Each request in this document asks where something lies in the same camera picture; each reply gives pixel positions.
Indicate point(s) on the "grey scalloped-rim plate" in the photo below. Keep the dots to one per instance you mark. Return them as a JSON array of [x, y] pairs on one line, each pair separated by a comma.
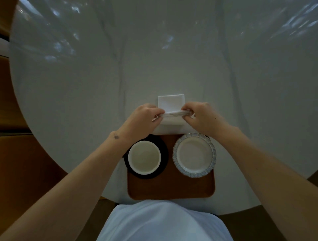
[[194, 155]]

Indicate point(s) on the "white folded napkin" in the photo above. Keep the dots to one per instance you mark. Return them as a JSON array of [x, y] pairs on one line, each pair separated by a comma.
[[171, 103]]

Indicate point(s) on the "person's right forearm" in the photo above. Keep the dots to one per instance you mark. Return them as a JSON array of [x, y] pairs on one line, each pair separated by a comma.
[[268, 181]]

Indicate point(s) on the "small grey-rimmed plate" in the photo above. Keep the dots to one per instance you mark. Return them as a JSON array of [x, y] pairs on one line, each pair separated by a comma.
[[175, 114]]

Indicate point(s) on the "white round bowl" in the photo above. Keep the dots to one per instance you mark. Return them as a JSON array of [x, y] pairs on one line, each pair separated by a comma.
[[144, 157]]

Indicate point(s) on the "person's left hand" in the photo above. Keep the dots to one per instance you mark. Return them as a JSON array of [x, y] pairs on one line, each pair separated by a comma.
[[136, 121]]

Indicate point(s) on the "person's left fingers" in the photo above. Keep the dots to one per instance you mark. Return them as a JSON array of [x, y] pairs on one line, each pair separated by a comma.
[[155, 111]]

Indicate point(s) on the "black round saucer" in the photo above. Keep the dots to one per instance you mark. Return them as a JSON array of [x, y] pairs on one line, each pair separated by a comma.
[[164, 151]]

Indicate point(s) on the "person's right hand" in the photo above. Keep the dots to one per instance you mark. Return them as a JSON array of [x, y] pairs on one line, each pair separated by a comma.
[[206, 119]]

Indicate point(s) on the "person's right fingers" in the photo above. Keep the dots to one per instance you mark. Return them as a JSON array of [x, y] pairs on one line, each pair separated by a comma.
[[188, 107]]

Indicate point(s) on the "brown wooden tray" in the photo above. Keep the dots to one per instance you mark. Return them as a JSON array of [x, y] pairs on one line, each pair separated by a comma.
[[171, 185]]

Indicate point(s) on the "person's white clothing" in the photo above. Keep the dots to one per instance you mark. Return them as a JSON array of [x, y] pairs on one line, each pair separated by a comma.
[[164, 223]]

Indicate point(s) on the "person's left forearm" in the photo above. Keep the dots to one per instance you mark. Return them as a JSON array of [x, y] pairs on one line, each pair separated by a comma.
[[74, 188]]

